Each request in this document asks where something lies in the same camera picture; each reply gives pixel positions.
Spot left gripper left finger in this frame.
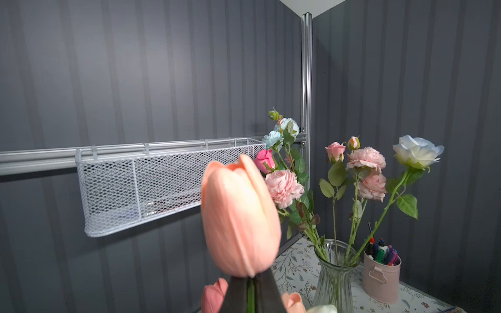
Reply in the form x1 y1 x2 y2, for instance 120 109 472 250
219 276 249 313

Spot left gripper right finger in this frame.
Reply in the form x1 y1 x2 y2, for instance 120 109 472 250
254 269 287 313

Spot peach pink tulip stem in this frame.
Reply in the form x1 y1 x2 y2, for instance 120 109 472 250
201 155 282 312

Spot tulip bouquet in vase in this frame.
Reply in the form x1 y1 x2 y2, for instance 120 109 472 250
201 277 307 312

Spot clear glass vase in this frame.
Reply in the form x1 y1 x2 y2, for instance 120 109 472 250
313 239 360 313

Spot rose bouquet in glass vase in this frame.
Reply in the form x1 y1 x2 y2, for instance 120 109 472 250
254 110 444 260

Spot pink pen holder cup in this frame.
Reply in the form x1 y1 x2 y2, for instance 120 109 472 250
363 254 401 305

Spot markers in pink cup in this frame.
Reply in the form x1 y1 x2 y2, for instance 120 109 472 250
364 236 401 267

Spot blue printed card pack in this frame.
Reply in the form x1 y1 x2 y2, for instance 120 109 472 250
438 306 466 313

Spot white wire mesh basket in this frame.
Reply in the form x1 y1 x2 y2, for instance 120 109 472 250
75 138 266 237

